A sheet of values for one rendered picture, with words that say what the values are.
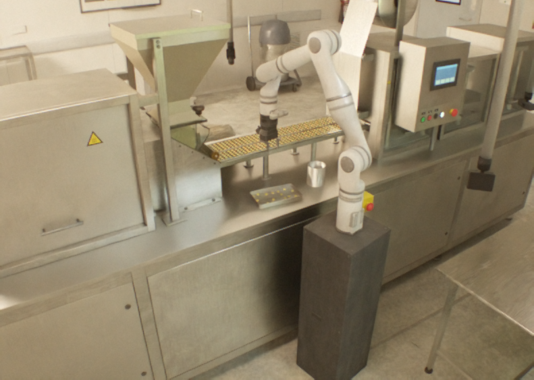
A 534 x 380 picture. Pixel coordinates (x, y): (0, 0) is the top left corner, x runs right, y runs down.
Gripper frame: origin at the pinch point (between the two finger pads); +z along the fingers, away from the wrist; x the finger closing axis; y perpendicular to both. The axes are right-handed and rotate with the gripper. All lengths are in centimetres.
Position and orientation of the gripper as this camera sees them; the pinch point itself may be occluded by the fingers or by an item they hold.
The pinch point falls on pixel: (272, 154)
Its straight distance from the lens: 192.8
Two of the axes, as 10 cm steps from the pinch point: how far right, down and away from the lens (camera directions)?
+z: 0.0, 8.8, 4.7
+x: -7.4, 3.1, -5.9
